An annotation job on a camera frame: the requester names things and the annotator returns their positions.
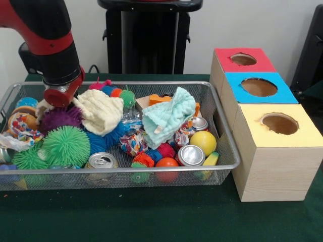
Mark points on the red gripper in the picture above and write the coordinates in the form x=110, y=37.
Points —
x=59, y=97

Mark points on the purple spiky toy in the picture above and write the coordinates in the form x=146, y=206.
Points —
x=60, y=118

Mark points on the cream waffle cloth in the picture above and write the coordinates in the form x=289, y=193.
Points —
x=101, y=113

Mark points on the multicolour spiky caterpillar toy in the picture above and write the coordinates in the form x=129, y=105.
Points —
x=116, y=92

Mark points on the mint green cloth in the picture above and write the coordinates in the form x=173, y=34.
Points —
x=169, y=118

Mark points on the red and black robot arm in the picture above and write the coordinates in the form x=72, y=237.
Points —
x=45, y=35

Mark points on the wooden box with three holes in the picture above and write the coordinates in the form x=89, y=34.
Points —
x=272, y=171

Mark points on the large green spiky ball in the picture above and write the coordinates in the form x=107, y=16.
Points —
x=66, y=146

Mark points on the blue furry googly-eyed toy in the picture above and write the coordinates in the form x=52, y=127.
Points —
x=108, y=138

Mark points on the green spiky googly-eyed toy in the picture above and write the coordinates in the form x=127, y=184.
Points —
x=29, y=159

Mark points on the red-orange ball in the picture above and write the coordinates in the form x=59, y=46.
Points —
x=167, y=164

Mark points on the crushed silver can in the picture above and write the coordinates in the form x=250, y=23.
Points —
x=191, y=155

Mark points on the green cloth table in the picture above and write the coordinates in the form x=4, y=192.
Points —
x=151, y=217

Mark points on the yellow ball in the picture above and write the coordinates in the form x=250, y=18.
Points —
x=204, y=143

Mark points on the black floor stand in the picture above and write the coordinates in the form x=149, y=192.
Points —
x=310, y=55

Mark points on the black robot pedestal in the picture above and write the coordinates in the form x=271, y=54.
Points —
x=146, y=40

